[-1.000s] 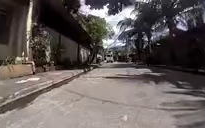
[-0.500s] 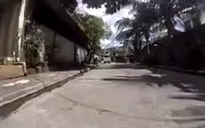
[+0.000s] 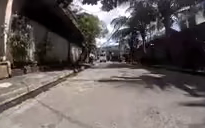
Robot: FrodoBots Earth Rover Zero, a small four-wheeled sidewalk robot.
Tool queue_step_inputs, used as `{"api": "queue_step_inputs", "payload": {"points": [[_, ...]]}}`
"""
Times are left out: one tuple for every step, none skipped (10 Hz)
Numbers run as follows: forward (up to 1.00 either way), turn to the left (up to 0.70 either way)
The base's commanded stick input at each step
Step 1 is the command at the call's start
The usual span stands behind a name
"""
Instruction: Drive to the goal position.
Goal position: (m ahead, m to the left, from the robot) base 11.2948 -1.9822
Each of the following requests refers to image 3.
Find palm trees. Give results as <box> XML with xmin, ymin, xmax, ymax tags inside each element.
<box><xmin>108</xmin><ymin>0</ymin><xmax>178</xmax><ymax>64</ymax></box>

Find climbing green plant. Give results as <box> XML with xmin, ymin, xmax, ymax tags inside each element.
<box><xmin>6</xmin><ymin>14</ymin><xmax>35</xmax><ymax>69</ymax></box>

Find white vehicle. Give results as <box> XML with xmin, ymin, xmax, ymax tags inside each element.
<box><xmin>99</xmin><ymin>54</ymin><xmax>108</xmax><ymax>64</ymax></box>

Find concrete pavement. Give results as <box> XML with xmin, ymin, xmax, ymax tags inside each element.
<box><xmin>0</xmin><ymin>67</ymin><xmax>76</xmax><ymax>111</ymax></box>

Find dark fence wall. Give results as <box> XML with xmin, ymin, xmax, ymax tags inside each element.
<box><xmin>135</xmin><ymin>19</ymin><xmax>205</xmax><ymax>75</ymax></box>

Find grey concrete road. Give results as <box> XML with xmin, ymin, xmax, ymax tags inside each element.
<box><xmin>0</xmin><ymin>61</ymin><xmax>205</xmax><ymax>128</ymax></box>

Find green leafy tree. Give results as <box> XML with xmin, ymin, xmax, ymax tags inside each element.
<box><xmin>75</xmin><ymin>11</ymin><xmax>108</xmax><ymax>63</ymax></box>

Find dark building with overhang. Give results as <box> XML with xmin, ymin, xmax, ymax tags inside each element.
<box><xmin>0</xmin><ymin>0</ymin><xmax>86</xmax><ymax>68</ymax></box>

